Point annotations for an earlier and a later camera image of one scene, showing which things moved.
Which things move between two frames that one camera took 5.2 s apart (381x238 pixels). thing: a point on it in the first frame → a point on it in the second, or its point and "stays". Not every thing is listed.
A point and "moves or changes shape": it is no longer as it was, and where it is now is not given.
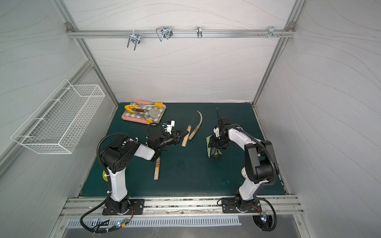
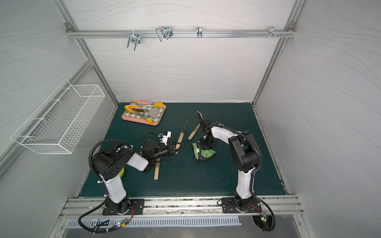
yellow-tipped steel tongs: x=129 y=107 stays
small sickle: x=156 y=173 stays
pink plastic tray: x=144 y=110 stays
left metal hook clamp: x=135 y=36 stays
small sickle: x=185 y=138 → x=180 y=140
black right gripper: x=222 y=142 → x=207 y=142
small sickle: x=197 y=128 stays
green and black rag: x=213 y=152 moves or changes shape
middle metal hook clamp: x=165 y=31 stays
